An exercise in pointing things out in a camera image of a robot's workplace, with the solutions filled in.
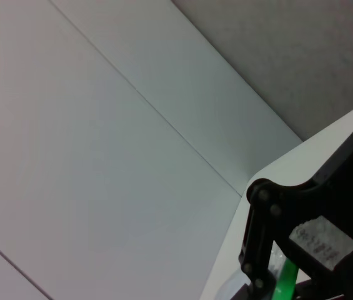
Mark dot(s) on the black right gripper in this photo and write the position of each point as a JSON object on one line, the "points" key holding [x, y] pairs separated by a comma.
{"points": [[335, 193]]}

